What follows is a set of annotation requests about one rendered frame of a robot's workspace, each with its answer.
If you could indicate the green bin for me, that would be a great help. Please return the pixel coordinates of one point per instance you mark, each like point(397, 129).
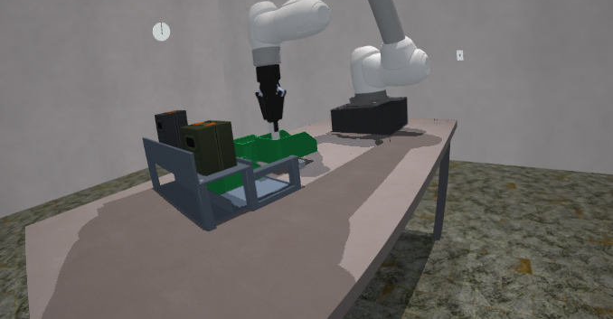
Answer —
point(270, 150)
point(228, 183)
point(245, 146)

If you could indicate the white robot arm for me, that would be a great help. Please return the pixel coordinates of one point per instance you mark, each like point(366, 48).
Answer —
point(400, 63)

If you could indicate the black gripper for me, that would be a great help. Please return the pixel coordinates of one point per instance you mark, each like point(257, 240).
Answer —
point(274, 100)

